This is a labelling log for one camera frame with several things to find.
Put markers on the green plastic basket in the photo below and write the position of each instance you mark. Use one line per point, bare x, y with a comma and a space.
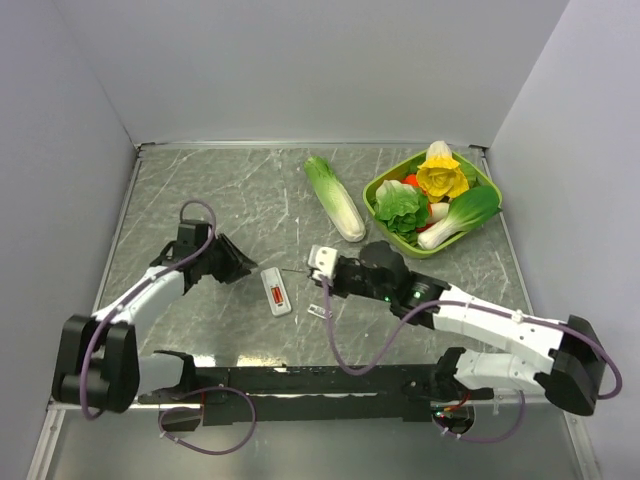
409, 166

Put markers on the green lettuce toy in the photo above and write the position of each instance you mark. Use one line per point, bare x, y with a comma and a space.
402, 208

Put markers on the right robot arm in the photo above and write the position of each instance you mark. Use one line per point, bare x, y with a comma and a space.
562, 360

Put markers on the orange carrot toy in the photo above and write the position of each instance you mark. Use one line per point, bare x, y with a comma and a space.
411, 180

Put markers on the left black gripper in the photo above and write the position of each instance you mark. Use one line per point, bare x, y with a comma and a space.
237, 264

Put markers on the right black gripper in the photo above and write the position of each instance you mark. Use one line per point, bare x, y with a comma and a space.
336, 284

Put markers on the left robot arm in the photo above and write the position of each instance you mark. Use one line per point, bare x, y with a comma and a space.
98, 366

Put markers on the bok choy toy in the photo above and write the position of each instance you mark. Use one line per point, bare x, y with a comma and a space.
466, 212

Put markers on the napa cabbage toy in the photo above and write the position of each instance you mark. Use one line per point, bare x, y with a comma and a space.
335, 199

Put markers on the yellow cabbage toy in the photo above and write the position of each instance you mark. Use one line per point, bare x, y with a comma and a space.
440, 175

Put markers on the red battery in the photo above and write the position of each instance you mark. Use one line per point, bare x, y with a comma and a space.
277, 295

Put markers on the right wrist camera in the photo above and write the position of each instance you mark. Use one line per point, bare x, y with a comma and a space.
322, 263

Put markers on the black base bar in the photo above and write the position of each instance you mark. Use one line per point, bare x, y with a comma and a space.
306, 393

